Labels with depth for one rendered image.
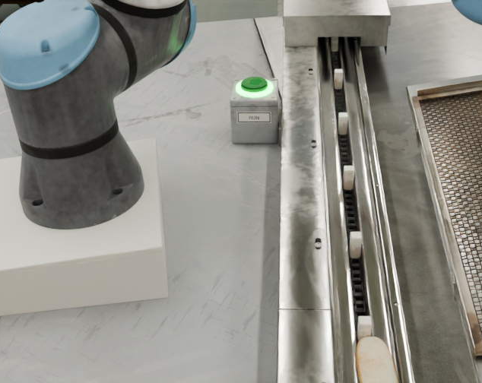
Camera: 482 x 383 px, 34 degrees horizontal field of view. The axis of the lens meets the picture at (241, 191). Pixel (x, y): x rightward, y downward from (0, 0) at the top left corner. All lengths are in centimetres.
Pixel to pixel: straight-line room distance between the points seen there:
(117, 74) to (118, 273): 23
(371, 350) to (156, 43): 43
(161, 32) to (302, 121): 30
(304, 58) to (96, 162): 53
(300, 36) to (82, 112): 58
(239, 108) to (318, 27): 28
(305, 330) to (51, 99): 36
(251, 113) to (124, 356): 45
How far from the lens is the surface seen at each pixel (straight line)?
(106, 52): 91
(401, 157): 117
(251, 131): 118
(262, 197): 108
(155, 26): 95
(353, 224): 100
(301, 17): 136
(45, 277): 91
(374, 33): 139
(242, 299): 93
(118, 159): 94
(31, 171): 95
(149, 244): 89
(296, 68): 132
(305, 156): 109
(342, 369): 81
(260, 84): 117
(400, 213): 106
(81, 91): 88
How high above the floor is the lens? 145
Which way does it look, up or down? 35 degrees down
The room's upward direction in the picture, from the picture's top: 2 degrees counter-clockwise
